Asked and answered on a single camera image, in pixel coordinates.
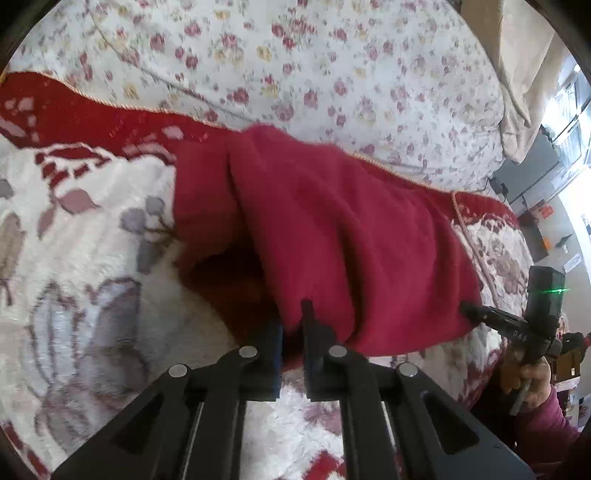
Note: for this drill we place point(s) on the black charger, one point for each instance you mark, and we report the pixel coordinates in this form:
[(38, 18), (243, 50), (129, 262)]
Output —
[(498, 187)]

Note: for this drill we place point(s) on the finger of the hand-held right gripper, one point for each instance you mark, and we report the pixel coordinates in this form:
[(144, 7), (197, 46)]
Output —
[(489, 316)]

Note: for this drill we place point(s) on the orange box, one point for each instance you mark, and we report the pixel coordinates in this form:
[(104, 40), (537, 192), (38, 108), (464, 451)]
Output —
[(544, 211)]

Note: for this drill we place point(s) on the window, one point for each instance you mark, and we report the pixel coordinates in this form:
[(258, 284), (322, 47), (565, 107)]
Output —
[(570, 124)]

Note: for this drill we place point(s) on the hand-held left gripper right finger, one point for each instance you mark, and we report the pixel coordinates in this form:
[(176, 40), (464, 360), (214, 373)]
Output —
[(313, 364)]

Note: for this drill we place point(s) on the beige curtain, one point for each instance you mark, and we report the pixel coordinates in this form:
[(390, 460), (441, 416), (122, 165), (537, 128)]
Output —
[(521, 69)]

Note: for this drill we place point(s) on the person's right forearm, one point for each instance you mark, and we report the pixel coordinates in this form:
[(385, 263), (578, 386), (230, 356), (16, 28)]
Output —
[(540, 438)]

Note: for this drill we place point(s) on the red and white plush blanket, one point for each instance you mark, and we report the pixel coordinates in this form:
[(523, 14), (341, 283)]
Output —
[(92, 230)]

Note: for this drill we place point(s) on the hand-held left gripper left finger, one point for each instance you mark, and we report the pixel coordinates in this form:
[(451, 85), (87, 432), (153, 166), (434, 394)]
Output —
[(276, 355)]

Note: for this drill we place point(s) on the person's right hand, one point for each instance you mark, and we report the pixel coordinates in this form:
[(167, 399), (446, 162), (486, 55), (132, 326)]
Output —
[(538, 383)]

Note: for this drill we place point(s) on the white floral quilt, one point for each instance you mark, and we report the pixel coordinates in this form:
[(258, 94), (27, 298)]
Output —
[(323, 69)]

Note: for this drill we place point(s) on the red knit sweater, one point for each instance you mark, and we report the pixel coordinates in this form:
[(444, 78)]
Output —
[(346, 230)]

